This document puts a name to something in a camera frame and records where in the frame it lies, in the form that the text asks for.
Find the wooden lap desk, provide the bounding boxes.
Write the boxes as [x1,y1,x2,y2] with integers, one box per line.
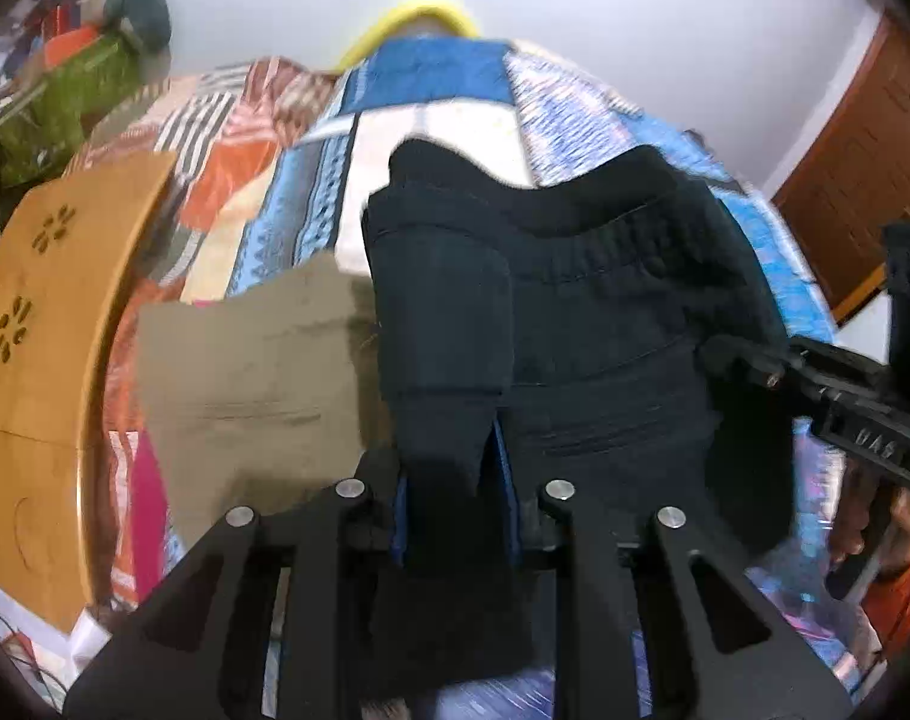
[0,151,176,632]

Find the orange striped blanket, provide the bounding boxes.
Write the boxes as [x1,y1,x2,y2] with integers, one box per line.
[69,57,348,608]

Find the black pants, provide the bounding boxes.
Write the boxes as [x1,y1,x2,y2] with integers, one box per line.
[354,138,794,718]

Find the green patterned bag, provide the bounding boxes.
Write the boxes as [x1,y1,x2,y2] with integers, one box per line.
[0,36,141,187]

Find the khaki folded shorts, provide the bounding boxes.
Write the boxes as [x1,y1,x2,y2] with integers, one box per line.
[136,252,391,546]

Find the person's right hand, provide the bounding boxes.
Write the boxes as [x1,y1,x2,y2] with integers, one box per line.
[829,478,910,587]

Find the magenta cloth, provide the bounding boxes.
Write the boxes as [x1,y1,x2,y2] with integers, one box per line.
[130,429,169,603]

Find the blue patchwork bedspread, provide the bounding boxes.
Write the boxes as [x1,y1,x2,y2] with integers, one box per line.
[154,35,888,720]

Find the brown wooden door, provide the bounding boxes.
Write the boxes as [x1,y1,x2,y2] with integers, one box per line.
[774,16,910,322]

